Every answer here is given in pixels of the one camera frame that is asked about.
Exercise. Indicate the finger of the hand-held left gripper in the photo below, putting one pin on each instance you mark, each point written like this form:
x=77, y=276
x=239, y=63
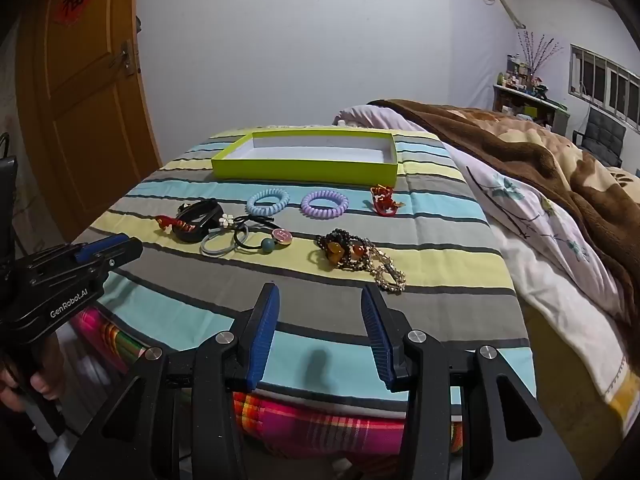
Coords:
x=125, y=252
x=102, y=246

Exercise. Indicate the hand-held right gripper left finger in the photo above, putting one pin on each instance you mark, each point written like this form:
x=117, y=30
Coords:
x=262, y=340

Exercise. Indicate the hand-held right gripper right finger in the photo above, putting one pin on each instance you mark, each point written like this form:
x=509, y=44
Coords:
x=377, y=345

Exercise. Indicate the red knot ornament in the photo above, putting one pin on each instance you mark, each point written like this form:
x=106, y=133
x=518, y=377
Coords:
x=170, y=222
x=385, y=202

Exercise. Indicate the black smart band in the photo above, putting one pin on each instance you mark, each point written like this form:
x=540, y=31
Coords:
x=212, y=208

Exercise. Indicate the shallow green cardboard box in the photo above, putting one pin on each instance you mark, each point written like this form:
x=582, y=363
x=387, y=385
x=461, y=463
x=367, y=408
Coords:
x=300, y=170

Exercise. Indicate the person's left hand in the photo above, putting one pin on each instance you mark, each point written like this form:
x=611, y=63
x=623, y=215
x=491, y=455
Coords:
x=42, y=382

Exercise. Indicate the pink plaid cloth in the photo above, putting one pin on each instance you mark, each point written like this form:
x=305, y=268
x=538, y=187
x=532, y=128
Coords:
x=300, y=425

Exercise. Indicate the orange wooden door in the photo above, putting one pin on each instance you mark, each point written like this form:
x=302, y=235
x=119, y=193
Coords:
x=85, y=110

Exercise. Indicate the metal door latch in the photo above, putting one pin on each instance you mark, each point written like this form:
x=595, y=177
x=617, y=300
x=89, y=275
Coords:
x=122, y=60

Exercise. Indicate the pale floral quilt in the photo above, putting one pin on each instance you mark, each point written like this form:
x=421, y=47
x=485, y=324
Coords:
x=540, y=230

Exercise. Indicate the brown plush blanket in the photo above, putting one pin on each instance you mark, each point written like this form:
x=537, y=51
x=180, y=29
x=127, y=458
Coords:
x=525, y=150

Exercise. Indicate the black office chair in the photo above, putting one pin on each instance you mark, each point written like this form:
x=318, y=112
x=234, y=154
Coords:
x=602, y=135

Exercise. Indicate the purple branch vase decoration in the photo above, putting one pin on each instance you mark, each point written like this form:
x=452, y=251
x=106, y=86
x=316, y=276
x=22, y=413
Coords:
x=535, y=55

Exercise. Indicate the barred window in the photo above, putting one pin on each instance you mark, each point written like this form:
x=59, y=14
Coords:
x=605, y=80

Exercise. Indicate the cluttered wall shelf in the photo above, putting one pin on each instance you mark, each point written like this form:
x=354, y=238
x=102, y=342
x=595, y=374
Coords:
x=530, y=102

